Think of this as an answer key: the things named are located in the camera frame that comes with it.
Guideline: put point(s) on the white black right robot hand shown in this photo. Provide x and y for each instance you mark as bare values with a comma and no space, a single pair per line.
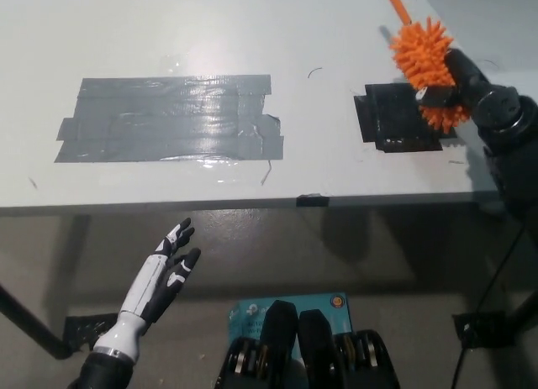
483,99

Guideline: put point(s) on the grey duct tape patch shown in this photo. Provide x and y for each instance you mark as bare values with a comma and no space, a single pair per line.
168,120

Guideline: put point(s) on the orange microfibre duster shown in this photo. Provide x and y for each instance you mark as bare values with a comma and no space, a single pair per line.
424,57

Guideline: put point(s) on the black table leg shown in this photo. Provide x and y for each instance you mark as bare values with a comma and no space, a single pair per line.
29,322

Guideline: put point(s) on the black tape square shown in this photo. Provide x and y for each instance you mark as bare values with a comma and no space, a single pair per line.
395,120

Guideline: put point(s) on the teal router box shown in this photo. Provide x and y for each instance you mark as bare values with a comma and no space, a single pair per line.
323,305

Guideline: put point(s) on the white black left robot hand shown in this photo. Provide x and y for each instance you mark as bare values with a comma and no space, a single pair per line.
155,280

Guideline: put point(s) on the clear tape sheet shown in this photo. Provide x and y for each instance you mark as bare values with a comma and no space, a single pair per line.
138,172

